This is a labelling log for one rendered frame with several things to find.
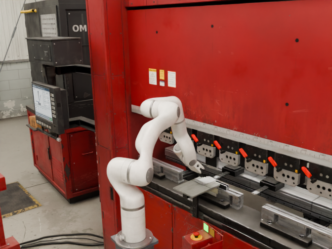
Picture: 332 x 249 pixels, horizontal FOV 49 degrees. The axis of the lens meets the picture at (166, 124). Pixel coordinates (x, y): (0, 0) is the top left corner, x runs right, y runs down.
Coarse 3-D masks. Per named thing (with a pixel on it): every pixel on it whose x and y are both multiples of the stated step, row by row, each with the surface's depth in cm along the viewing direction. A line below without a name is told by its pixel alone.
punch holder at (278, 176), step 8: (280, 160) 202; (288, 160) 199; (296, 160) 195; (304, 160) 197; (288, 168) 200; (296, 168) 196; (280, 176) 204; (288, 176) 202; (296, 176) 196; (304, 176) 201; (288, 184) 201; (296, 184) 197
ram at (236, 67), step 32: (320, 0) 170; (128, 32) 284; (160, 32) 257; (192, 32) 234; (224, 32) 214; (256, 32) 198; (288, 32) 184; (320, 32) 172; (160, 64) 263; (192, 64) 239; (224, 64) 219; (256, 64) 202; (288, 64) 188; (320, 64) 175; (160, 96) 270; (192, 96) 245; (224, 96) 224; (256, 96) 206; (288, 96) 191; (320, 96) 178; (192, 128) 251; (256, 128) 211; (288, 128) 195; (320, 128) 182; (320, 160) 185
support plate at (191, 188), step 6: (180, 186) 242; (186, 186) 242; (192, 186) 242; (198, 186) 242; (204, 186) 241; (210, 186) 241; (216, 186) 242; (186, 192) 234; (192, 192) 233; (198, 192) 233; (204, 192) 235
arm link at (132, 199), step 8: (112, 160) 176; (120, 160) 174; (128, 160) 173; (112, 168) 173; (120, 168) 171; (112, 176) 174; (120, 176) 171; (112, 184) 175; (120, 184) 175; (128, 184) 179; (120, 192) 174; (128, 192) 176; (136, 192) 177; (120, 200) 177; (128, 200) 173; (136, 200) 174; (144, 200) 179; (128, 208) 174; (136, 208) 175
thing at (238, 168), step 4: (228, 164) 269; (224, 168) 265; (228, 168) 263; (232, 168) 261; (236, 168) 260; (240, 168) 263; (244, 168) 265; (224, 172) 262; (228, 172) 261; (232, 172) 260; (236, 172) 259; (240, 172) 262; (216, 176) 255; (220, 176) 255
